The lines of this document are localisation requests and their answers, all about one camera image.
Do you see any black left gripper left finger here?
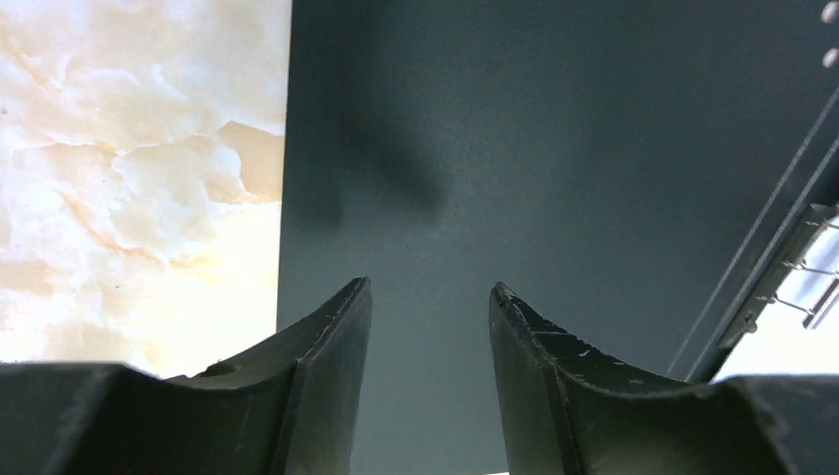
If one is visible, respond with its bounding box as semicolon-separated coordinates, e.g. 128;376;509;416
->
1;278;372;474

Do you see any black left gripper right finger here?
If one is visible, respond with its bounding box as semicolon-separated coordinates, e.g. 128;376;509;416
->
489;284;838;474

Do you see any white paper sheet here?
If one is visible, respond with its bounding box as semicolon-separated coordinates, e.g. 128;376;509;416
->
711;221;838;382

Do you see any black file folder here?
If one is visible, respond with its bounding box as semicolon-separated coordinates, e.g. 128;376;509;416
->
278;1;838;474

